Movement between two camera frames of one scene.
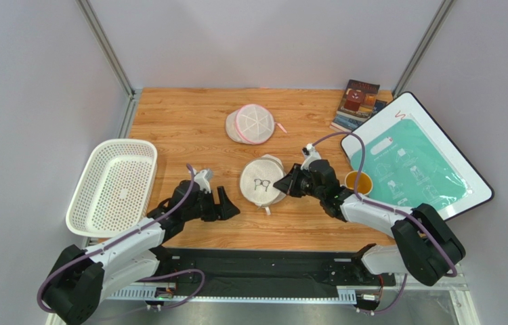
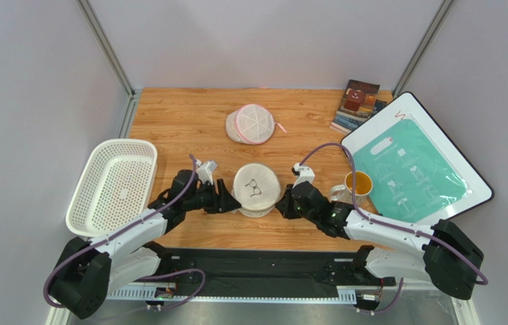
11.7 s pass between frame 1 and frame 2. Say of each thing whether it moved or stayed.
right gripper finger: moved
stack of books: stayed
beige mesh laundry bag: moved
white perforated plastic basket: stayed
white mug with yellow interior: stayed
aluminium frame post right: stayed
